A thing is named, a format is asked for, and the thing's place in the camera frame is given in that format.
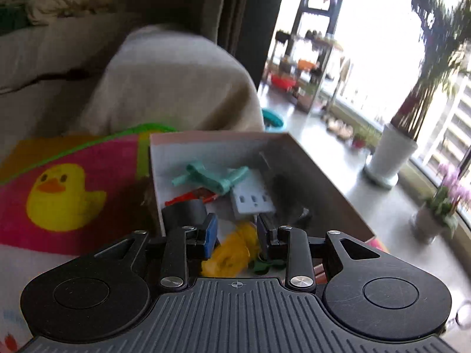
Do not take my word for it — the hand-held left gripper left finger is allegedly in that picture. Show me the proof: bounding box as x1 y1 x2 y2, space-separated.
87 212 219 292

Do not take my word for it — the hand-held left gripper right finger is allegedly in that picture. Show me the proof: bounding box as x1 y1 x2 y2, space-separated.
256 213 384 292

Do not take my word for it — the yellow plastic object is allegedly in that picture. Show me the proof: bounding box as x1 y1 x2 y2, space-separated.
200 222 262 278

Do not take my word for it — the black round object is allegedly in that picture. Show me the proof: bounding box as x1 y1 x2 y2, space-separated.
161 199 208 238

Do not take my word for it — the red plastic object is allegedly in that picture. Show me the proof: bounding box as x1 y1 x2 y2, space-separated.
164 187 218 207

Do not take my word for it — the teal plastic tool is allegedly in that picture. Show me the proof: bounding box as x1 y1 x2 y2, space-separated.
171 161 251 195

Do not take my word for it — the pink cardboard box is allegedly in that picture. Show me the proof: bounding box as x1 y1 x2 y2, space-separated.
148 131 376 280

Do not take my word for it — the white multi-port adapter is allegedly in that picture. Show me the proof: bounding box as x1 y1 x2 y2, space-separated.
230 169 276 218

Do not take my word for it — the teal bowl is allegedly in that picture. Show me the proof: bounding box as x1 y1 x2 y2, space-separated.
261 107 288 132

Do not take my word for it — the small green potted plant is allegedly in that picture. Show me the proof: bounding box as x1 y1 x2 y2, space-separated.
349 125 381 153

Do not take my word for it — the colourful printed play mat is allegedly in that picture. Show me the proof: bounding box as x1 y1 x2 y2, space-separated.
0 123 389 353

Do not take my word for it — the large white plant pot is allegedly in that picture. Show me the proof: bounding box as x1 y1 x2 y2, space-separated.
364 123 419 190

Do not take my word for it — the beige throw blanket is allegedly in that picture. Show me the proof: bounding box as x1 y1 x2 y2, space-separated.
75 24 266 135

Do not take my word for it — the small white potted plant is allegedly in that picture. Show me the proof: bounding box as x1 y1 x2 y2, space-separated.
410 162 471 245

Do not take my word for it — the tall green plant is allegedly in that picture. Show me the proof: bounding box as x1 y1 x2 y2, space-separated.
390 0 471 142

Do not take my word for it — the grey curtain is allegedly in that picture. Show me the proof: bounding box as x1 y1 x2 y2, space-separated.
199 0 291 85

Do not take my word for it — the metal storage rack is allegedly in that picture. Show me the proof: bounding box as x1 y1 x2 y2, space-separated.
267 0 350 113

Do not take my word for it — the beige sofa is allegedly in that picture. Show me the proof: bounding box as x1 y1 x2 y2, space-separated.
0 0 266 162

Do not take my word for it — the green cloth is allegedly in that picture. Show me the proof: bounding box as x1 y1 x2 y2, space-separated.
0 4 32 35

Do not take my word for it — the black cable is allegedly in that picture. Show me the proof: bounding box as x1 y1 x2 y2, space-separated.
0 68 96 94

